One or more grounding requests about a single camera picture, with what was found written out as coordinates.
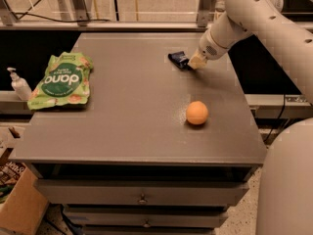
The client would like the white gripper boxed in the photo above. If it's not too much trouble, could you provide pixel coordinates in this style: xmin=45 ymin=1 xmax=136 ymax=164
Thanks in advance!
xmin=188 ymin=29 xmax=228 ymax=70

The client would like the dark blue rxbar wrapper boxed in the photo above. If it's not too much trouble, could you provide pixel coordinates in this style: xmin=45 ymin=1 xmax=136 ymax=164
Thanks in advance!
xmin=168 ymin=51 xmax=191 ymax=71

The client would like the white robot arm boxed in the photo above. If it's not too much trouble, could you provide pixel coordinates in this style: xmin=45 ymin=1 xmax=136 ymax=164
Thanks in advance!
xmin=189 ymin=0 xmax=313 ymax=235

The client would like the green rice chip bag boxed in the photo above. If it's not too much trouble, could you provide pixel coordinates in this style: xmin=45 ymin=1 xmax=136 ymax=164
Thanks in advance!
xmin=27 ymin=52 xmax=94 ymax=110

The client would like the orange ball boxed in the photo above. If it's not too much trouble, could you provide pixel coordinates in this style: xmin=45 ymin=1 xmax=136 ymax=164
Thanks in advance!
xmin=186 ymin=101 xmax=208 ymax=125

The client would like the grey drawer cabinet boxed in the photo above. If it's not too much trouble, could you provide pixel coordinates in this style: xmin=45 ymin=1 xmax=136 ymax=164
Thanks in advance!
xmin=11 ymin=33 xmax=266 ymax=235

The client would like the top grey drawer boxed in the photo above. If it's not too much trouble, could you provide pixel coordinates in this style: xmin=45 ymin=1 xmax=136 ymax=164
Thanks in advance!
xmin=34 ymin=179 xmax=248 ymax=207

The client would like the grey drawer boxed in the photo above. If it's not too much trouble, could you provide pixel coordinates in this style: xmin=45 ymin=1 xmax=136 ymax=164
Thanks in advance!
xmin=65 ymin=208 xmax=227 ymax=228
xmin=34 ymin=179 xmax=248 ymax=207

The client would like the white pump bottle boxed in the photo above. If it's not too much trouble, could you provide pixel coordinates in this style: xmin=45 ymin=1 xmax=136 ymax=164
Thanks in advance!
xmin=7 ymin=68 xmax=31 ymax=101

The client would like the middle grey drawer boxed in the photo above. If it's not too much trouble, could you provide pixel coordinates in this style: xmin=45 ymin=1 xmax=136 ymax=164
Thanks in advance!
xmin=65 ymin=208 xmax=227 ymax=228

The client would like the cardboard box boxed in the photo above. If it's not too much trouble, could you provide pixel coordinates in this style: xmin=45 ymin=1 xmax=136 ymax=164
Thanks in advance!
xmin=0 ymin=162 xmax=48 ymax=235

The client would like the black cable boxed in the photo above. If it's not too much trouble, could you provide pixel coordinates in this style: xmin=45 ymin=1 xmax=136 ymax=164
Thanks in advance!
xmin=13 ymin=0 xmax=112 ymax=24

